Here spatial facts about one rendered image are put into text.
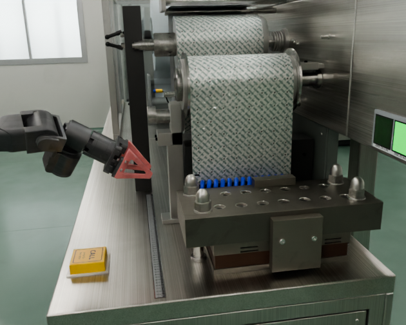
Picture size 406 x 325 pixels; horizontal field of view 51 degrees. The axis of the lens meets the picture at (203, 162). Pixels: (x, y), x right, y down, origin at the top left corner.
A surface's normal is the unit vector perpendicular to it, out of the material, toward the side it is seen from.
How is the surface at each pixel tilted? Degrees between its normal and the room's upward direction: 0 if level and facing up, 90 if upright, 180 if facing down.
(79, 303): 0
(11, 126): 29
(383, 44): 90
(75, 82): 90
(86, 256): 0
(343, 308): 90
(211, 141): 90
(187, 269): 0
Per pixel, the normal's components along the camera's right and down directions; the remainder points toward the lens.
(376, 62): -0.99, 0.07
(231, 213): -0.03, -0.96
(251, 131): 0.16, 0.28
